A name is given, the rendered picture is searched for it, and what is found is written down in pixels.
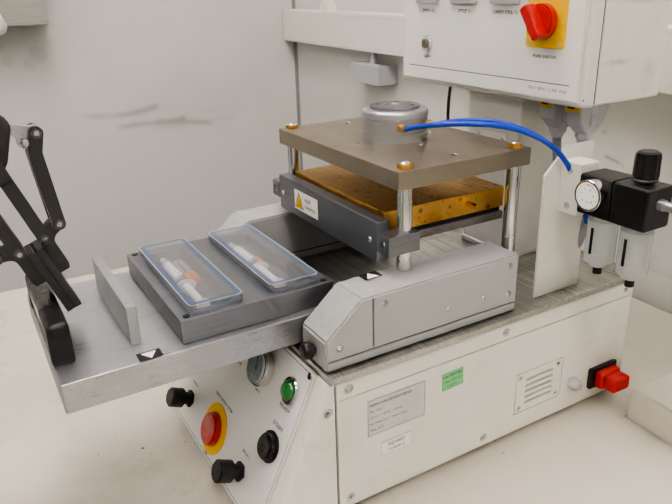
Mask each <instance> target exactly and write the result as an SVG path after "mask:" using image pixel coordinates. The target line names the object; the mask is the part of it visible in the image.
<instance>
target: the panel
mask: <svg viewBox="0 0 672 504"><path fill-rule="evenodd" d="M271 353H272V356H273V359H274V373H273V376H272V378H271V380H270V382H269V383H268V384H267V385H266V386H265V387H256V386H254V385H253V384H252V383H251V382H250V381H249V380H248V378H247V372H246V369H247V362H248V359H249V358H248V359H245V360H242V361H238V362H235V363H232V364H229V365H226V366H222V367H219V368H216V369H213V370H209V371H206V372H203V373H200V374H196V375H193V376H190V377H187V378H184V379H180V380H177V381H174V382H172V385H171V387H178V388H184V389H185V391H186V392H188V390H192V391H193V392H194V394H195V395H194V403H193V404H192V405H191V407H187V406H186V404H184V405H183V406H182V407H181V408H178V407H175V409H176V411H177V412H178V414H179V415H180V417H181V419H182V420H183V422H184V423H185V425H186V427H187V428H188V430H189V431H190V433H191V435H192V436H193V438H194V439H195V441H196V443H197V444H198V446H199V447H200V449H201V451H202V452H203V454H204V456H205V457H206V459H207V460H208V462H209V464H210V465H211V467H212V465H213V463H214V462H215V460H217V459H231V460H233V462H234V463H235V464H236V462H237V461H241V462H242V463H243V464H244V466H245V473H244V478H243V479H242V480H241V481H240V482H236V480H235V479H233V481H232V482H231V483H222V484H223V486H224V488H225V489H226V491H227V492H228V494H229V496H230V497H231V499H232V501H233V502H234V504H270V501H271V499H272V496H273V493H274V491H275V488H276V485H277V483H278V480H279V477H280V475H281V472H282V469H283V466H284V464H285V461H286V458H287V456H288V453H289V450H290V448H291V445H292V442H293V440H294V437H295V434H296V432H297V429H298V426H299V424H300V421H301V418H302V415H303V413H304V410H305V407H306V405H307V402H308V399H309V397H310V394H311V391H312V389H313V386H314V383H315V381H316V378H317V374H316V373H315V372H314V371H313V370H312V369H311V368H310V367H309V366H308V365H307V364H306V363H304V362H303V361H302V360H301V359H300V358H299V357H298V356H297V355H296V354H295V353H294V352H293V351H292V350H291V349H290V348H289V347H288V346H287V347H284V348H280V349H277V350H274V351H271ZM286 380H291V381H292V382H293V385H294V393H293V396H292V398H291V399H290V400H289V401H285V400H284V399H283V398H282V397H281V394H280V388H281V385H282V384H283V382H284V381H286ZM210 411H214V412H218V413H219V415H220V417H221V422H222V429H221V435H220V438H219V440H218V442H217V443H216V444H215V445H214V446H207V445H205V444H204V442H203V441H202V438H201V423H202V420H203V418H204V416H205V415H206V414H207V413H208V412H210ZM265 432H266V433H271V434H272V435H273V436H274V439H275V451H274V454H273V457H272V458H271V459H270V460H262V459H261V458H260V457H259V455H258V452H257V442H258V439H259V437H260V436H261V435H262V434H263V433H265Z"/></svg>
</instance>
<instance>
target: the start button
mask: <svg viewBox="0 0 672 504"><path fill-rule="evenodd" d="M274 451H275V439H274V436H273V435H272V434H271V433H266V432H265V433H263V434H262V435H261V436H260V437H259V439H258V442H257V452H258V455H259V457H260V458H261V459H262V460H270V459H271V458H272V457H273V454H274Z"/></svg>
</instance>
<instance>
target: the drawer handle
mask: <svg viewBox="0 0 672 504"><path fill-rule="evenodd" d="M25 281H26V286H27V291H28V295H29V299H30V304H31V307H32V308H35V311H36V314H37V317H38V319H39V322H40V325H41V327H42V330H43V333H44V335H45V338H46V341H47V344H48V349H49V353H50V358H51V362H52V365H53V366H58V365H62V364H66V363H69V362H73V361H75V360H76V357H75V352H74V347H73V342H72V337H71V334H70V330H69V325H68V323H67V321H66V319H65V317H64V314H63V312H62V310H61V308H60V306H59V303H58V301H57V299H56V297H55V295H54V292H53V290H52V289H51V287H50V286H49V285H48V283H47V282H44V283H43V284H41V285H39V286H38V287H37V286H35V285H34V284H32V282H31V281H30V280H29V278H28V277H27V275H25Z"/></svg>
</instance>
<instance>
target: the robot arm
mask: <svg viewBox="0 0 672 504"><path fill-rule="evenodd" d="M6 31H7V24H6V22H5V21H4V19H3V17H2V16H1V14H0V36H1V35H2V34H4V33H6ZM43 135H44V133H43V130H42V129H41V128H40V127H39V126H38V125H37V124H35V123H28V124H27V125H23V124H12V123H8V121H7V120H6V119H5V118H4V117H3V116H1V115H0V187H1V189H2V190H3V192H4V193H5V194H6V196H7V197H8V199H9V200H10V202H11V203H12V204H13V206H14V207H15V209H16V210H17V212H18V213H19V214H20V216H21V217H22V219H23V220H24V222H25V223H26V224H27V226H28V227H29V229H30V230H31V232H32V233H33V234H34V236H35V237H36V240H35V241H33V242H31V243H30V244H27V245H26V246H24V247H23V245H22V243H21V242H20V241H19V239H18V238H17V236H16V235H15V234H14V232H13V231H12V229H11V228H10V226H9V225H8V224H7V222H6V221H5V219H4V218H3V217H2V215H1V214H0V240H1V242H2V243H3V245H2V246H0V265H1V264H2V263H3V262H8V261H14V262H16V263H17V264H18V265H19V266H20V267H21V269H22V270H23V272H24V273H25V274H26V275H27V277H28V278H29V280H30V281H31V282H32V284H34V285H35V286H37V287H38V286H39V285H41V284H43V283H44V282H47V283H48V285H49V286H50V287H51V289H52V290H53V292H54V293H55V294H56V296H57V297H58V299H59V300H60V301H61V303H62V304H63V306H64V307H65V308H66V310H67V311H68V312H69V311H71V310H72V309H73V308H75V307H77V306H79V305H80V304H82V303H81V301H80V299H79V298H78V296H77V294H76V293H75V291H74V290H73V288H72V287H71V285H70V284H69V283H68V281H67V280H66V278H65V277H64V275H63V274H62V273H61V272H63V271H65V270H66V269H68V268H70V265H69V261H68V260H67V258H66V257H65V255H64V254H63V252H62V251H61V249H60V248H59V246H58V245H57V244H56V242H55V236H56V235H57V233H58V232H59V231H60V230H62V229H64V228H65V227H66V221H65V218H64V215H63V212H62V209H61V206H60V203H59V200H58V197H57V194H56V191H55V188H54V185H53V182H52V179H51V176H50V173H49V170H48V167H47V164H46V161H45V158H44V155H43ZM10 136H13V137H14V138H15V139H16V143H17V144H18V146H19V147H20V148H22V149H25V153H26V156H27V159H28V162H29V165H30V168H31V171H32V174H33V177H34V179H35V182H36V185H37V188H38V191H39V194H40V197H41V200H42V203H43V206H44V208H45V211H46V214H47V217H48V219H47V220H46V221H45V222H44V223H42V221H41V220H40V218H39V217H38V216H37V214H36V213H35V211H34V210H33V208H32V207H31V205H30V204H29V202H28V201H27V199H26V198H25V197H24V195H23V194H22V192H21V191H20V189H19V188H18V186H17V185H16V183H15V182H14V180H13V179H12V177H11V176H10V175H9V173H8V172H7V170H6V169H5V168H6V166H7V164H8V156H9V144H10Z"/></svg>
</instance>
